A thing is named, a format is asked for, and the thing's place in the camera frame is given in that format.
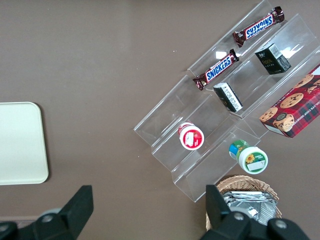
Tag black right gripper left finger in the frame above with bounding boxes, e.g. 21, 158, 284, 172
0, 184, 95, 240

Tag green lidded sunflower cup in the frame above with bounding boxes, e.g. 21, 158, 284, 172
228, 139, 269, 175

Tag silver foil wrapped pack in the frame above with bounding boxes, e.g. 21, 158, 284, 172
223, 196, 278, 227
223, 190, 275, 199

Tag clear acrylic stepped stand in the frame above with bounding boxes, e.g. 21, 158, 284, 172
133, 0, 320, 203

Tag Snickers chocolate bar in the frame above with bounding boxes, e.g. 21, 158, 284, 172
232, 6, 286, 48
192, 48, 240, 91

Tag light wicker basket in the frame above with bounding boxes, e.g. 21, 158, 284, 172
205, 174, 283, 232

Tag red tartan cookie box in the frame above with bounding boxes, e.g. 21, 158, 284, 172
259, 63, 320, 139

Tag red lidded yogurt cup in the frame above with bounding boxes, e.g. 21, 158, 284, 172
177, 121, 205, 151

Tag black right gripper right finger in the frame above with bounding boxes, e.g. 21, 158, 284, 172
199, 184, 312, 240

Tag cream plastic tray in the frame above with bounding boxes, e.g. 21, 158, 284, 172
0, 101, 50, 186

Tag small black carton box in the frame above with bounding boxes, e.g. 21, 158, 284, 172
212, 82, 244, 113
254, 42, 292, 75

